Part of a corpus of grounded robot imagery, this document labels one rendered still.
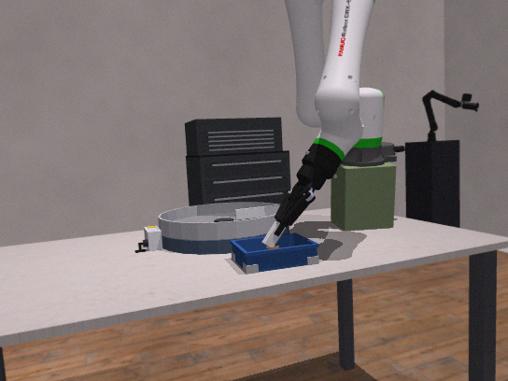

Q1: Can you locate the blue shallow tray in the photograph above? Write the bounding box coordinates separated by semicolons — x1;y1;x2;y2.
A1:
230;233;319;275

